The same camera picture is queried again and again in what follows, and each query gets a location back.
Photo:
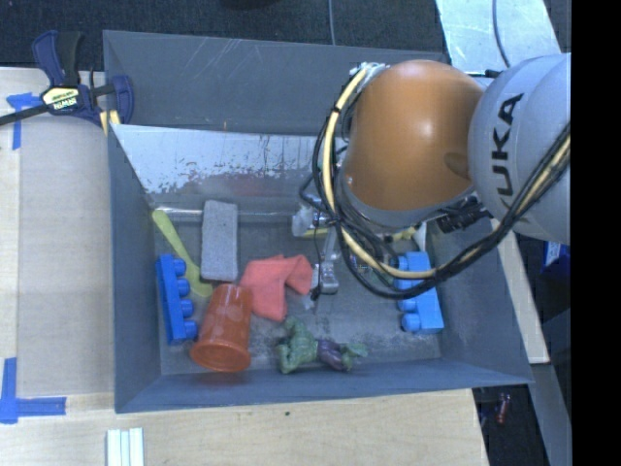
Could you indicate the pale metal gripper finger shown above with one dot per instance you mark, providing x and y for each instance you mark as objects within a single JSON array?
[
  {"x": 316, "y": 282},
  {"x": 330, "y": 279}
]

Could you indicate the clear plastic object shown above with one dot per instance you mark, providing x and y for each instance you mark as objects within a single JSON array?
[{"x": 302, "y": 220}]

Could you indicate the orange cloth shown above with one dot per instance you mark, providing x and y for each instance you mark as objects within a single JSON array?
[{"x": 271, "y": 284}]

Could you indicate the green toy figure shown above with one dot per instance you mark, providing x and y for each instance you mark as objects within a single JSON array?
[{"x": 301, "y": 345}]

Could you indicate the light blue toy brick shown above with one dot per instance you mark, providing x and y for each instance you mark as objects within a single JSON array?
[{"x": 423, "y": 304}]

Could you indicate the orange plastic cup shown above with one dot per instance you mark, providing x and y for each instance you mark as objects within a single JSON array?
[{"x": 225, "y": 330}]

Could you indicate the grey sponge block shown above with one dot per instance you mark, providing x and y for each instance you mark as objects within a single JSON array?
[{"x": 219, "y": 241}]

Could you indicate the yellow-green plastic spoon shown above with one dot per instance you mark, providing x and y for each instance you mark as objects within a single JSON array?
[{"x": 180, "y": 253}]

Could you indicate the dark blue toy brick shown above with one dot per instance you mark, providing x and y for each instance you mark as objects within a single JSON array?
[{"x": 172, "y": 299}]

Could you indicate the grey metal bin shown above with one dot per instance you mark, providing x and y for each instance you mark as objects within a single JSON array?
[{"x": 204, "y": 85}]

